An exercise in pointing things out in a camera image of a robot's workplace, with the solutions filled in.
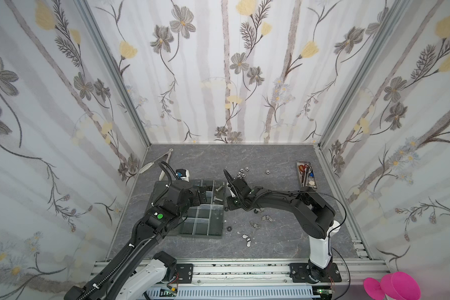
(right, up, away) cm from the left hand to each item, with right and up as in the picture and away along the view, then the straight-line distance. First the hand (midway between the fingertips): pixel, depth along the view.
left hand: (194, 184), depth 76 cm
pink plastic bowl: (+70, -39, -6) cm, 80 cm away
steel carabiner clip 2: (+23, -27, +6) cm, 36 cm away
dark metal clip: (+33, -17, +12) cm, 39 cm away
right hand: (+12, -8, +16) cm, 22 cm away
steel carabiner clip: (+22, -24, +7) cm, 33 cm away
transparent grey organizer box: (+3, -18, +10) cm, 21 cm away
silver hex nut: (+25, +5, +32) cm, 41 cm away
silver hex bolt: (+8, -5, +22) cm, 24 cm away
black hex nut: (+15, -22, +10) cm, 28 cm away
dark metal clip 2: (+26, -20, +10) cm, 35 cm away
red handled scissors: (+58, +5, +32) cm, 66 cm away
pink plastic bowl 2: (+69, -30, -18) cm, 77 cm away
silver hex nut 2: (+22, +5, +31) cm, 38 cm away
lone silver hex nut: (+37, +4, +31) cm, 48 cm away
